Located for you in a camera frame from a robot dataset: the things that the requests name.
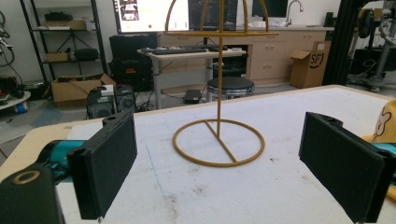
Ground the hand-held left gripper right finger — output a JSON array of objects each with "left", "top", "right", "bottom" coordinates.
[{"left": 298, "top": 111, "right": 396, "bottom": 224}]

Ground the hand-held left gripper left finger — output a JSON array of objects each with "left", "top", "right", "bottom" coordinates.
[{"left": 66, "top": 111, "right": 138, "bottom": 220}]

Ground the black computer tower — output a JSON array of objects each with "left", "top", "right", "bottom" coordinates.
[
  {"left": 86, "top": 88, "right": 117, "bottom": 120},
  {"left": 114, "top": 84, "right": 137, "bottom": 114}
]

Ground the yellow banana toy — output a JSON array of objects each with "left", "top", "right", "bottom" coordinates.
[{"left": 361, "top": 99, "right": 396, "bottom": 202}]

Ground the small white box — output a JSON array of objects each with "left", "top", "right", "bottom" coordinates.
[{"left": 99, "top": 84, "right": 115, "bottom": 96}]

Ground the open cardboard box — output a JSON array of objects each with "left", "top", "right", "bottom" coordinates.
[{"left": 50, "top": 73, "right": 117, "bottom": 109}]

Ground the tall closed cardboard box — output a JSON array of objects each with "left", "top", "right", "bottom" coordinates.
[{"left": 289, "top": 40, "right": 332, "bottom": 90}]

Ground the stack of black cases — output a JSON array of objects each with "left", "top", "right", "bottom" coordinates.
[{"left": 108, "top": 33, "right": 159, "bottom": 92}]

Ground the round white table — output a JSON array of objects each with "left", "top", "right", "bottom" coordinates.
[{"left": 0, "top": 91, "right": 33, "bottom": 112}]

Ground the flat black box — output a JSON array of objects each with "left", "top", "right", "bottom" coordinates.
[{"left": 182, "top": 89, "right": 204, "bottom": 105}]

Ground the black bag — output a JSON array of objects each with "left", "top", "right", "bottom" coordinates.
[{"left": 73, "top": 48, "right": 100, "bottom": 63}]

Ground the grey metal equipment stand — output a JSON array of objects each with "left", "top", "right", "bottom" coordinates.
[{"left": 357, "top": 0, "right": 396, "bottom": 93}]

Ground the small cardboard box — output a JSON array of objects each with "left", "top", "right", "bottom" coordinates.
[{"left": 46, "top": 51, "right": 70, "bottom": 63}]

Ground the wooden cabinet counter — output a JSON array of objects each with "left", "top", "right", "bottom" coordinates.
[{"left": 158, "top": 25, "right": 335, "bottom": 94}]

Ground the black metal shelf rack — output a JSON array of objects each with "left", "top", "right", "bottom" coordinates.
[{"left": 19, "top": 0, "right": 109, "bottom": 86}]

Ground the black round stool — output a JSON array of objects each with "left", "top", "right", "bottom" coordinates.
[{"left": 206, "top": 76, "right": 256, "bottom": 102}]

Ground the black keyboard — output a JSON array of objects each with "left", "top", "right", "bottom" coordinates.
[{"left": 150, "top": 47, "right": 208, "bottom": 56}]

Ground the light wooden office desk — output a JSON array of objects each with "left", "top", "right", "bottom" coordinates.
[{"left": 137, "top": 47, "right": 248, "bottom": 110}]

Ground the flat cardboard box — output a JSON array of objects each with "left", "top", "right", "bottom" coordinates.
[{"left": 43, "top": 20, "right": 88, "bottom": 32}]

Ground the lit computer monitor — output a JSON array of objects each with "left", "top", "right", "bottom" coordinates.
[{"left": 112, "top": 0, "right": 191, "bottom": 35}]

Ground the metal faucet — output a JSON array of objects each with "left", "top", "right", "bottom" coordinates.
[{"left": 285, "top": 0, "right": 304, "bottom": 26}]

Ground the black screen monitor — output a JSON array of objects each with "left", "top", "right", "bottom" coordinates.
[{"left": 251, "top": 0, "right": 290, "bottom": 19}]

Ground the dark computer monitor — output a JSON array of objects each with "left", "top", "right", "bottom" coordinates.
[{"left": 188, "top": 0, "right": 240, "bottom": 32}]

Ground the black metal frame post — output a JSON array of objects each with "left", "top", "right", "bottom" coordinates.
[{"left": 321, "top": 0, "right": 363, "bottom": 87}]

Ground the gold wire stand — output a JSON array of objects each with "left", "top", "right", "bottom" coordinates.
[{"left": 163, "top": 0, "right": 280, "bottom": 168}]

